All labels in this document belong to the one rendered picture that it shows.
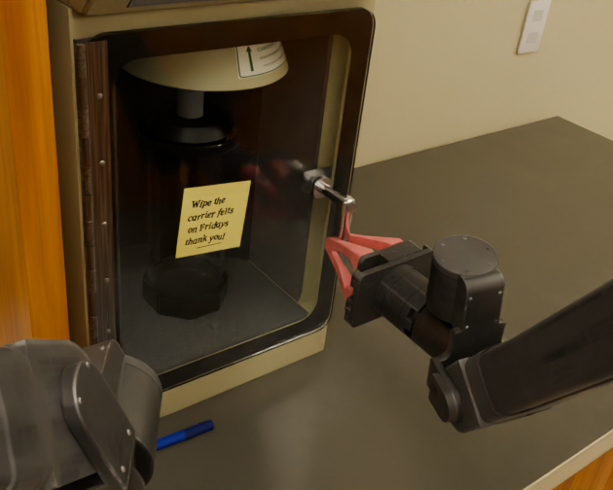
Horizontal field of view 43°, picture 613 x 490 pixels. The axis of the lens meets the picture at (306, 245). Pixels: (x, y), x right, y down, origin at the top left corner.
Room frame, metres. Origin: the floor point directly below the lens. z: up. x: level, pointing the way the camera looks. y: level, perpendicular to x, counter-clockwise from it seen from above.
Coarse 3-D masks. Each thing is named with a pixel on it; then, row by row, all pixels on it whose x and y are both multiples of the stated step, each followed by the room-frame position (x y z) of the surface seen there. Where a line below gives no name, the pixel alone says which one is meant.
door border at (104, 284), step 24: (96, 48) 0.58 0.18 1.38; (96, 72) 0.58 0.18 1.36; (96, 96) 0.58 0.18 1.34; (96, 120) 0.58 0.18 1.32; (96, 144) 0.58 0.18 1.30; (96, 168) 0.58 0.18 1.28; (96, 192) 0.58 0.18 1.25; (96, 216) 0.58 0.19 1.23; (96, 240) 0.58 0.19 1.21; (96, 264) 0.58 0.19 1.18; (96, 288) 0.58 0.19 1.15; (96, 312) 0.57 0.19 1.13
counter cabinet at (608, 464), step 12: (600, 456) 0.78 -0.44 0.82; (612, 456) 0.81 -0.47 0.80; (588, 468) 0.76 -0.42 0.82; (600, 468) 0.79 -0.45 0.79; (612, 468) 0.82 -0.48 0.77; (564, 480) 0.73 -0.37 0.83; (576, 480) 0.75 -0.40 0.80; (588, 480) 0.78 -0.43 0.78; (600, 480) 0.81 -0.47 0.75; (612, 480) 0.84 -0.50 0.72
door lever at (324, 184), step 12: (324, 180) 0.75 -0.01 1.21; (312, 192) 0.74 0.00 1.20; (324, 192) 0.73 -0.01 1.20; (336, 192) 0.73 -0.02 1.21; (348, 204) 0.71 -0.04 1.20; (336, 216) 0.71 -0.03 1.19; (348, 216) 0.71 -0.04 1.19; (336, 228) 0.71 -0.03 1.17; (348, 228) 0.71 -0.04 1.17; (348, 240) 0.71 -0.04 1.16
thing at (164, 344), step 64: (128, 64) 0.60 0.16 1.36; (192, 64) 0.64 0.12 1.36; (256, 64) 0.68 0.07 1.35; (320, 64) 0.73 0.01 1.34; (128, 128) 0.60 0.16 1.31; (192, 128) 0.64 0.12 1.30; (256, 128) 0.69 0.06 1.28; (320, 128) 0.74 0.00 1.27; (128, 192) 0.60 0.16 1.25; (256, 192) 0.69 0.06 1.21; (128, 256) 0.60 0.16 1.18; (192, 256) 0.64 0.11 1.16; (256, 256) 0.70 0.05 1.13; (320, 256) 0.76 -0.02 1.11; (128, 320) 0.60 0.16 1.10; (192, 320) 0.65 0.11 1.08; (256, 320) 0.70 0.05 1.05; (320, 320) 0.77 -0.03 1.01
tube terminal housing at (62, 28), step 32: (64, 0) 0.59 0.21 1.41; (288, 0) 0.72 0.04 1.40; (320, 0) 0.74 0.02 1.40; (352, 0) 0.77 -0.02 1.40; (64, 32) 0.59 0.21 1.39; (96, 32) 0.60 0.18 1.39; (64, 64) 0.59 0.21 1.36; (64, 96) 0.59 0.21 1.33; (64, 128) 0.60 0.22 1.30; (64, 160) 0.60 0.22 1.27; (64, 192) 0.61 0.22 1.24; (64, 224) 0.61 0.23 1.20; (64, 256) 0.61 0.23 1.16; (288, 352) 0.75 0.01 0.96; (192, 384) 0.66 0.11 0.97; (224, 384) 0.69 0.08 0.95; (160, 416) 0.63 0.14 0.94
